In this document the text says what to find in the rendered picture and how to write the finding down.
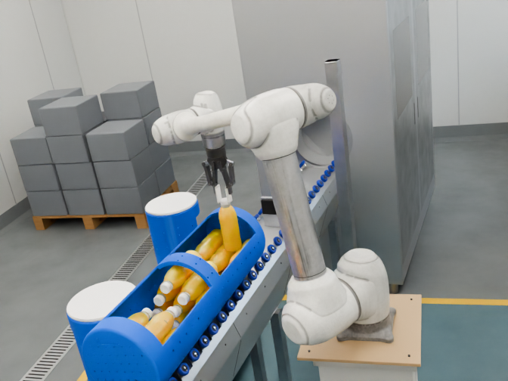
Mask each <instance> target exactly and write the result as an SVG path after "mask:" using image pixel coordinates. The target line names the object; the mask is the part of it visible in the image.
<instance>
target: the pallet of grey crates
mask: <svg viewBox="0 0 508 381"><path fill-rule="evenodd" d="M100 96H101V102H102V105H103V108H104V111H102V112H101V107H100V104H99V100H98V96H97V95H96V94H94V95H86V96H83V93H82V88H65V89H58V90H50V91H46V92H44V93H42V94H40V95H37V96H35V97H34V98H31V99H29V100H27V103H28V105H29V110H30V112H31V116H32V118H33V123H34V125H35V127H32V128H31V129H29V130H27V131H25V132H23V133H21V134H19V135H18V136H16V137H14V138H12V139H11V140H10V142H11V146H12V149H13V152H14V156H15V159H16V161H17V165H18V169H19V172H20V176H21V178H22V181H23V186H24V188H25V191H26V194H27V196H28V199H29V204H30V206H31V209H32V211H33V221H34V224H35V226H36V230H46V229H47V228H48V227H49V226H51V225H52V224H53V223H55V222H56V221H57V220H58V219H59V218H82V220H83V222H84V226H85V229H95V228H96V227H97V226H98V225H100V224H101V223H102V222H103V221H104V220H105V219H106V218H107V217H135V221H136V224H137V228H149V226H148V223H147V216H146V213H145V206H146V205H147V204H148V203H149V202H150V201H151V200H153V199H155V198H157V197H160V196H162V195H165V194H171V193H177V192H179V190H178V183H177V181H176V180H175V175H174V171H173V167H172V161H171V157H170V155H169V149H168V146H166V145H161V144H159V143H157V142H156V141H155V140H154V138H153V135H152V127H153V124H154V123H155V122H156V121H157V120H158V119H159V118H160V117H162V114H161V110H160V106H159V101H158V97H157V94H156V87H155V84H154V81H144V82H128V83H119V84H118V85H115V86H113V87H112V88H109V89H107V90H106V91H103V92H102V93H100Z"/></svg>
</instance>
